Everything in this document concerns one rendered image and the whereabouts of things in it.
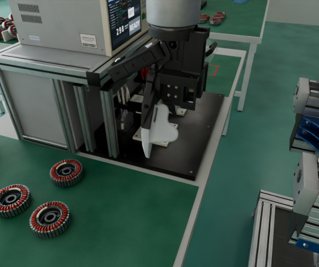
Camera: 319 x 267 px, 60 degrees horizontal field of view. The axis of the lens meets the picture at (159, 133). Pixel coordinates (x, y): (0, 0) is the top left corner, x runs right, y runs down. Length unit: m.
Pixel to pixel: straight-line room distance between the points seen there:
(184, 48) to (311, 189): 0.46
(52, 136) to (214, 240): 1.10
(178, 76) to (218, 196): 1.61
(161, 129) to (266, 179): 1.79
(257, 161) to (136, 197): 1.51
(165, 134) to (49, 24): 0.75
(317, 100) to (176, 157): 0.55
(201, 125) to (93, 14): 0.62
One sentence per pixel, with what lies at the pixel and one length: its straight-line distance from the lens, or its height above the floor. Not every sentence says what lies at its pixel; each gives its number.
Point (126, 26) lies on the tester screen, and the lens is 1.07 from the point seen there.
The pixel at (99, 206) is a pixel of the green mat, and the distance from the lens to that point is 0.93.
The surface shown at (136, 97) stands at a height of 0.92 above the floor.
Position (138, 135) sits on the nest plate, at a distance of 1.14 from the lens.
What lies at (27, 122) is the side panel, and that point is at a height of 0.84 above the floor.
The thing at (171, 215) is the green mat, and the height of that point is 0.75.
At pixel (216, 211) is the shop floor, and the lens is 1.88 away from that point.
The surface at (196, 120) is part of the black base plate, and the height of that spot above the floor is 0.77.
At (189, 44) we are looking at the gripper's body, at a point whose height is 1.33.
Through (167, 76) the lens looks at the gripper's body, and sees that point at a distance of 0.41.
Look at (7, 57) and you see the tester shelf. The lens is 1.10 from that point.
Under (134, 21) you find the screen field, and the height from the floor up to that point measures 1.18.
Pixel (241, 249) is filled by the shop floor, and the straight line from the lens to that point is 1.76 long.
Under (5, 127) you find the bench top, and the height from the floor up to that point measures 0.75.
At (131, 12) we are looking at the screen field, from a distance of 1.11.
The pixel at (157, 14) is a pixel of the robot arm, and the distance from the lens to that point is 0.39.
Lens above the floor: 1.46
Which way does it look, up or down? 36 degrees down
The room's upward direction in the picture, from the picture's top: straight up
